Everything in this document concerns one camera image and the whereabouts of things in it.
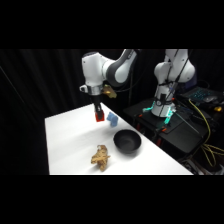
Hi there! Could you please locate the red cube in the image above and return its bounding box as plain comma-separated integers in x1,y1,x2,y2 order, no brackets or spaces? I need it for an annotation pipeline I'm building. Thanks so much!
94,112,106,123

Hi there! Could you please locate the black curtain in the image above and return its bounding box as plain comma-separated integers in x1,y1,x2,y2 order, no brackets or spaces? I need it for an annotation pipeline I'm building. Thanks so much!
0,49,224,176

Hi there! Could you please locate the black robot stand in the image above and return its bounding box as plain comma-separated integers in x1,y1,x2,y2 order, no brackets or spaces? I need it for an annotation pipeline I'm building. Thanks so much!
122,97,224,165

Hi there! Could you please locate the tan plush toy animal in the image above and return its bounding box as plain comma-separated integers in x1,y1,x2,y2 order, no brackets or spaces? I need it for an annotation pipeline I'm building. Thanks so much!
90,144,112,173

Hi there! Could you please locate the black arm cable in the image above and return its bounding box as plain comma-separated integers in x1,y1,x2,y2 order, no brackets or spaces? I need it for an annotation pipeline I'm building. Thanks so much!
165,49,196,101

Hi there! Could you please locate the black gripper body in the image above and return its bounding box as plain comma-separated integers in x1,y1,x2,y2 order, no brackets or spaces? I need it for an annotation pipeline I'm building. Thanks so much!
88,93,103,107

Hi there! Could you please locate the black laptop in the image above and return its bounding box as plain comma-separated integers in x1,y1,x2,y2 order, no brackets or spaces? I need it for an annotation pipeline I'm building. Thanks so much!
181,86,224,104

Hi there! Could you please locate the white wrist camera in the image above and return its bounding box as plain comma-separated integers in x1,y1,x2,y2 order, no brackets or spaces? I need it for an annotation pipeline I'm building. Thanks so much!
78,84,90,94

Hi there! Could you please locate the yellow cable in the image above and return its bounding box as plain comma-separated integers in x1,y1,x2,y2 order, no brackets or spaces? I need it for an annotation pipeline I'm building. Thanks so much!
187,97,224,168

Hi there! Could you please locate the black bowl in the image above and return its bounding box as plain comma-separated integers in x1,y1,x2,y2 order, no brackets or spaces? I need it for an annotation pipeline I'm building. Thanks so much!
112,129,143,155

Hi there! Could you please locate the brass camera bracket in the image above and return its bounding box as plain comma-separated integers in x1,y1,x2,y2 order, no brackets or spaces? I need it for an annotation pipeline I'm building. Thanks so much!
102,84,118,100

